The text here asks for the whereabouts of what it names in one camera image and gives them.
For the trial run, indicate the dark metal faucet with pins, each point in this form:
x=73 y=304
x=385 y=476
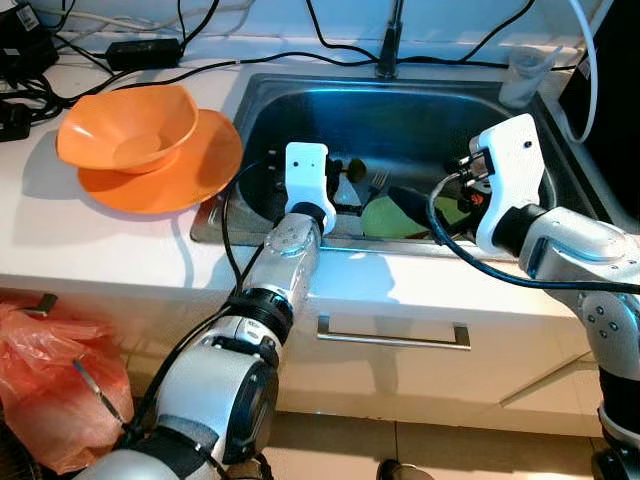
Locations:
x=390 y=40

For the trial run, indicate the black countertop appliance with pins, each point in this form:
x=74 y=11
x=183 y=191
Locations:
x=620 y=100

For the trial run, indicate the clear glass cup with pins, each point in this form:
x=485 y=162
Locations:
x=522 y=80

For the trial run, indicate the red plastic bag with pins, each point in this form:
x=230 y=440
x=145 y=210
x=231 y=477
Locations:
x=50 y=390

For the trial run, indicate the metal fork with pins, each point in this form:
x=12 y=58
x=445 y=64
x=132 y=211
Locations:
x=380 y=181

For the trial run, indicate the black power strip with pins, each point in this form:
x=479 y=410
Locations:
x=12 y=120

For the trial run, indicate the orange plastic bowl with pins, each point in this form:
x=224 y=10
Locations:
x=125 y=125

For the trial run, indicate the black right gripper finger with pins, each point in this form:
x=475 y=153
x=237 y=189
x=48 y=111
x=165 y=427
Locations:
x=418 y=212

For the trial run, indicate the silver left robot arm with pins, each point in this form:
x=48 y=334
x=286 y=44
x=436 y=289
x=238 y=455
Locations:
x=215 y=390

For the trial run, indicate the black charger box with label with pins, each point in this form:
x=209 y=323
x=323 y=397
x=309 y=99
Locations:
x=22 y=40

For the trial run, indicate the white base cabinet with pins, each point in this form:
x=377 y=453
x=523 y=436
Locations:
x=400 y=385

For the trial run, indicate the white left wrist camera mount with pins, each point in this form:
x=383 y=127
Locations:
x=306 y=180

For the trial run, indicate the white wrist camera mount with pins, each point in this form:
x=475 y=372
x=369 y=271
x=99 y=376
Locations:
x=515 y=170
x=306 y=180

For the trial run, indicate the orange plastic plate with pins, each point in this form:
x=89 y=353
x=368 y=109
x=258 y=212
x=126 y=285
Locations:
x=205 y=170

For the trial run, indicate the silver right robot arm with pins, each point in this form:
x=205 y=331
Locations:
x=580 y=250

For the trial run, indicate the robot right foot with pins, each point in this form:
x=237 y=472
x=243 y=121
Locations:
x=402 y=470

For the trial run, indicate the green plate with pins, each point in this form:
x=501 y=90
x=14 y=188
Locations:
x=380 y=218

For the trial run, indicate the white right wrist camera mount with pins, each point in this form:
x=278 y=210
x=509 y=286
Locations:
x=515 y=170

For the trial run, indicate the stainless steel sink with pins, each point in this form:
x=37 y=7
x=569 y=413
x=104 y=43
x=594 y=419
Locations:
x=420 y=115

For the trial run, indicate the black power adapter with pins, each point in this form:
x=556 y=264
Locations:
x=143 y=54

